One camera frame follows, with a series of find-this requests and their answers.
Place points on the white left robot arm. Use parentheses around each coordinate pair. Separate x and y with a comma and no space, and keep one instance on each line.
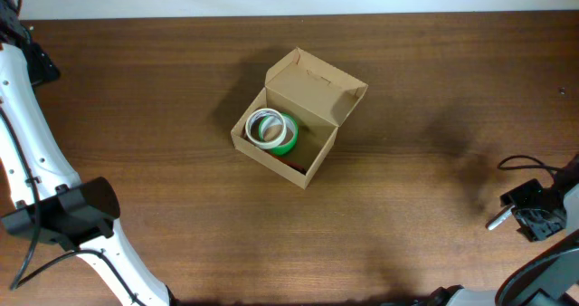
(59,214)

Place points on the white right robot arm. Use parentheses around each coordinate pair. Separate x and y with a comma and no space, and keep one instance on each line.
(545,280)

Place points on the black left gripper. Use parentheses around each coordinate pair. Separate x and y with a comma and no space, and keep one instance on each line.
(42,68)

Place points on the green tape roll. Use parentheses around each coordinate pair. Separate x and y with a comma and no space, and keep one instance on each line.
(289,138)

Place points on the white masking tape roll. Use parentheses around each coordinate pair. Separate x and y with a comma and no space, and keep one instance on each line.
(259,114)

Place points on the black silver marker pen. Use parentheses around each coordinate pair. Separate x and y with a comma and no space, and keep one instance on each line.
(500,217)

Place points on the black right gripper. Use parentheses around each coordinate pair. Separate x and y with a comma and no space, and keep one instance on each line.
(534,231)

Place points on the brown cardboard box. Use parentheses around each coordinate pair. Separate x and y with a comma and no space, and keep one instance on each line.
(318,96)

